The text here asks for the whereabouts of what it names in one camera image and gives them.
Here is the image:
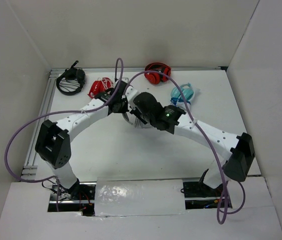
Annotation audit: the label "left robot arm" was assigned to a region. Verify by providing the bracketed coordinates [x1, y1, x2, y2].
[35, 81, 128, 200]

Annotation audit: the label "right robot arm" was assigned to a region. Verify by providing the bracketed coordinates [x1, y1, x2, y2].
[126, 91, 256, 196]

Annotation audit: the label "red black headphones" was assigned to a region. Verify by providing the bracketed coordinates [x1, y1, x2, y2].
[144, 62, 172, 85]

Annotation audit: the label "white foil cover plate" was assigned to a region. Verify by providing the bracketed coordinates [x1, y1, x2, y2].
[94, 179, 186, 217]

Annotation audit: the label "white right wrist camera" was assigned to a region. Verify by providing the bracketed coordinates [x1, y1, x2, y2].
[125, 86, 140, 108]

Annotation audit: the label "red headphones white cable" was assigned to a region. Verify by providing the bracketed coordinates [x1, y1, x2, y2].
[87, 77, 117, 99]

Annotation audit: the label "teal headphones blue cable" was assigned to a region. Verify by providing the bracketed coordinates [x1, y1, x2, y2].
[169, 82, 202, 109]

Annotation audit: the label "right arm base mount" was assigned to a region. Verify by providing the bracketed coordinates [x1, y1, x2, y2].
[180, 169, 225, 210]

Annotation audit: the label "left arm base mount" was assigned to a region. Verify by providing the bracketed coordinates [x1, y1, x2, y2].
[42, 181, 97, 217]

